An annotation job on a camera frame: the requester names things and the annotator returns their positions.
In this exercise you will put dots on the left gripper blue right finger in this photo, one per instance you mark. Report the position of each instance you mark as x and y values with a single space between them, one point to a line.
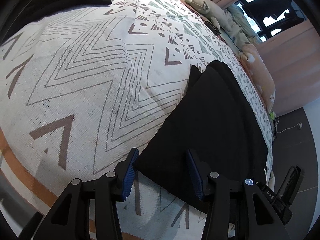
199 175

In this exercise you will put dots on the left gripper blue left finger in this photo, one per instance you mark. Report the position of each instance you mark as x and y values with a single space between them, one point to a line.
126 175

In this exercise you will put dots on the black button shirt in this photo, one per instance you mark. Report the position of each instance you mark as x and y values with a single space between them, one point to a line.
215 120

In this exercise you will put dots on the patterned bedspread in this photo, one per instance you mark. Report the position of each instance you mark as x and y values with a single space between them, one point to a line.
81 88

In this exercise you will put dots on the peach patterned pillow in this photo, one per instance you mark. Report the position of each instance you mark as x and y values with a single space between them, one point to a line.
259 74

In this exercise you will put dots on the right pink curtain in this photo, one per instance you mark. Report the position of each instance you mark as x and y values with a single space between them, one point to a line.
292 58

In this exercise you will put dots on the crumpled floral blanket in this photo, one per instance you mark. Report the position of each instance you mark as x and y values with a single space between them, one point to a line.
241 31

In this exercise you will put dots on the beige plush toy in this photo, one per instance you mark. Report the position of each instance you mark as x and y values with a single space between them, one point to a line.
218 17

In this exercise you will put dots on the hanging black jacket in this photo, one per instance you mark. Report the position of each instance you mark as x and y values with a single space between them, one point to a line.
271 17

